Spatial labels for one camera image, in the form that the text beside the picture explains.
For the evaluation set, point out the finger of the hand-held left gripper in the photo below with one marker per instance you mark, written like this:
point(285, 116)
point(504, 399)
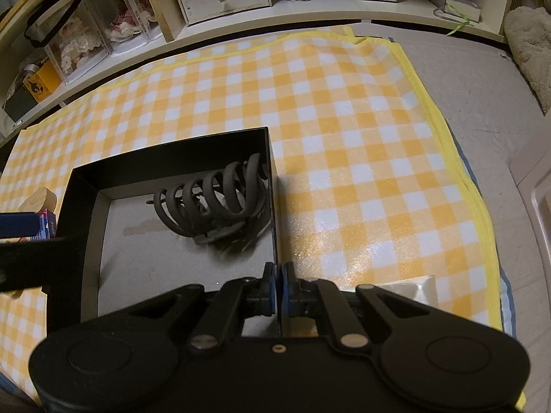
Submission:
point(17, 225)
point(30, 262)

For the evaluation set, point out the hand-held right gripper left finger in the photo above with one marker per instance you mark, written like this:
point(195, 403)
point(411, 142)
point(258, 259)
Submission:
point(271, 292)

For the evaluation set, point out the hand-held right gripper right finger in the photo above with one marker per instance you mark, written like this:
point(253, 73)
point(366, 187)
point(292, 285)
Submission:
point(285, 292)

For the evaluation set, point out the blue and yellow card box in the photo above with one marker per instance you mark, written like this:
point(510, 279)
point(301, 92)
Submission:
point(48, 226)

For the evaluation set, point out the oval wooden block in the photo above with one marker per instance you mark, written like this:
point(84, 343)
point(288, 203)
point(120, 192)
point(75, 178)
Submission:
point(41, 201)

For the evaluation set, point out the black cardboard box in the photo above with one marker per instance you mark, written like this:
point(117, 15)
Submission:
point(181, 241)

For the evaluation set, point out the dark grey hair claw clip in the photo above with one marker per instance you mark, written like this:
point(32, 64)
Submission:
point(215, 202)

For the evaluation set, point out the dark grey box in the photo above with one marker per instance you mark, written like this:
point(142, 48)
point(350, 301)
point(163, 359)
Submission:
point(19, 103)

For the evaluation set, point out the clear plastic packet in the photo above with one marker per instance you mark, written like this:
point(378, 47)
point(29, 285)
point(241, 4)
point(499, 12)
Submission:
point(413, 290)

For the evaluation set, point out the yellow box with black figure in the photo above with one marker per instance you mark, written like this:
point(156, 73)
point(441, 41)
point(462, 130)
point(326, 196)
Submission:
point(43, 81)

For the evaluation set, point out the yellow checked mat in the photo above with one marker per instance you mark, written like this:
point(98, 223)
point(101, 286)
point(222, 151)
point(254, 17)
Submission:
point(344, 137)

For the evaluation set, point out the pale pink plastic bin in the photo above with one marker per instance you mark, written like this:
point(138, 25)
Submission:
point(542, 206)

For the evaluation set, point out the grey mattress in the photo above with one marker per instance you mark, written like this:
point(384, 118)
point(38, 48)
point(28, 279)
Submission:
point(473, 94)

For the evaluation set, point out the cream shelf unit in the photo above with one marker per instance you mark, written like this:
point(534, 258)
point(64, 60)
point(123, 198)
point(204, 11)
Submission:
point(301, 13)

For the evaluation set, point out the notebook with green ribbon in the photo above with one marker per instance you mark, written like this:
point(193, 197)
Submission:
point(462, 8)

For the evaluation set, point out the cream fluffy plush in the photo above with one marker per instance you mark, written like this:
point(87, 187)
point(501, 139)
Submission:
point(531, 47)

